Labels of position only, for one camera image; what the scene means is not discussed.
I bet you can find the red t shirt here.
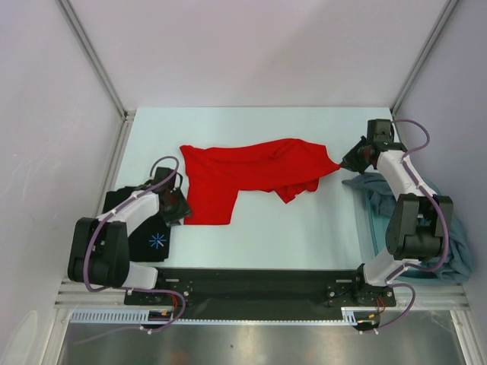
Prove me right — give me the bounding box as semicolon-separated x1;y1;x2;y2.
180;138;340;225

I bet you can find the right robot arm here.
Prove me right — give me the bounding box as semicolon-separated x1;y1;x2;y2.
340;119;454;306

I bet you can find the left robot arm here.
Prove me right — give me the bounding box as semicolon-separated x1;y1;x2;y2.
68;167;192;304

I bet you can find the folded black t shirt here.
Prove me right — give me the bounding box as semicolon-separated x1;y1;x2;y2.
103;186;170;263

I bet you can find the teal plastic bin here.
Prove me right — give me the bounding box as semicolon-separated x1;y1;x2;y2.
353;189;438;281

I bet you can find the grey blue t shirt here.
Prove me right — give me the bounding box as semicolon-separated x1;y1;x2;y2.
341;173;473;284

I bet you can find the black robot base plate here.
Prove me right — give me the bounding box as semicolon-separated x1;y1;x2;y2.
156;268;396;318

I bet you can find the left aluminium frame post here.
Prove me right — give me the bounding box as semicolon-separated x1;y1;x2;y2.
55;0;135;121

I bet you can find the aluminium frame post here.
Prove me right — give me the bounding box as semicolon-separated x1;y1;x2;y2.
390;0;463;117
55;0;135;121

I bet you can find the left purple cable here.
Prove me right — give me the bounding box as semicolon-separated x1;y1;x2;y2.
74;156;187;343

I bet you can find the aluminium front rail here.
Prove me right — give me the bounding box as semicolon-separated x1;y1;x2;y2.
54;281;470;310

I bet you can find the white slotted cable duct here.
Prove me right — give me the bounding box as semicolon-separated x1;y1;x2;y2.
70;308;379;326

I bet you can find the right aluminium frame post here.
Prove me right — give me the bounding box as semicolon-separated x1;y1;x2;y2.
390;0;463;117

